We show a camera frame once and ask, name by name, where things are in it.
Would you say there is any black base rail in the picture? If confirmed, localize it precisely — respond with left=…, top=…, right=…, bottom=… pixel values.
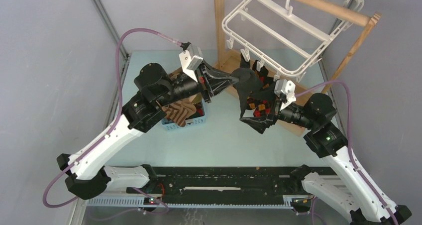
left=94, top=165, right=330, bottom=207

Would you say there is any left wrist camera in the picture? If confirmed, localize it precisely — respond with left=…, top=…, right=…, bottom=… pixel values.
left=179, top=44, right=203, bottom=82

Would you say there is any light blue perforated basket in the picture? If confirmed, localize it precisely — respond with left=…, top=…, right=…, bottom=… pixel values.
left=161, top=100, right=206, bottom=130

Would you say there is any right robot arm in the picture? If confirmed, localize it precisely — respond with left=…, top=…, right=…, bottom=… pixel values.
left=241, top=80, right=412, bottom=225

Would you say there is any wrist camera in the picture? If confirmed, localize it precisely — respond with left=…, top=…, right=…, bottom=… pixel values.
left=179, top=44, right=203, bottom=82
left=274, top=79, right=297, bottom=111

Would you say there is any red black argyle sock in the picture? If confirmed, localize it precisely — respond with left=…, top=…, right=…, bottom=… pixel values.
left=246, top=97, right=272, bottom=117

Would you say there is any white plastic clip hanger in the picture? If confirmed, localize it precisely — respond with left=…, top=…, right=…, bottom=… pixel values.
left=221, top=0, right=368, bottom=82

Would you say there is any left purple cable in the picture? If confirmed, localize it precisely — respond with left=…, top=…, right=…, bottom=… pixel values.
left=43, top=28, right=185, bottom=216

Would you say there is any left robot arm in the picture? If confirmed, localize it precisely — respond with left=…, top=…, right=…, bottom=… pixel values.
left=57, top=62, right=240, bottom=200

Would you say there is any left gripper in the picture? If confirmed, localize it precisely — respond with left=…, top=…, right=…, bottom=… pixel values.
left=157, top=59, right=239, bottom=108

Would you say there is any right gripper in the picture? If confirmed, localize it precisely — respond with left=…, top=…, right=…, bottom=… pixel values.
left=239, top=79, right=316, bottom=134

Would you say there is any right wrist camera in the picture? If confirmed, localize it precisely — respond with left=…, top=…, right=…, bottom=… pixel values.
left=274, top=79, right=297, bottom=111

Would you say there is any pile of socks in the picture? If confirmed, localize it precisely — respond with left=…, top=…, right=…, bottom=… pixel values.
left=161, top=94, right=203, bottom=127

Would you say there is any wooden hanger stand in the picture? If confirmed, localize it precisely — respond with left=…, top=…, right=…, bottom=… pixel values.
left=205, top=0, right=382, bottom=137

